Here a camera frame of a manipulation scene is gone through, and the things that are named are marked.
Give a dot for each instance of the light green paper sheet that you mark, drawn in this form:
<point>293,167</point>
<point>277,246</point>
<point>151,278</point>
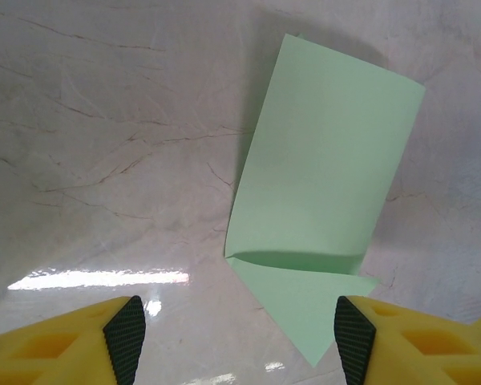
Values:
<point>324,160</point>

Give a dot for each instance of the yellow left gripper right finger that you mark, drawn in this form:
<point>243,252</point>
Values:
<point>425,349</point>

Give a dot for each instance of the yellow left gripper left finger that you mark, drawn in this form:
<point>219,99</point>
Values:
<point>44,353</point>

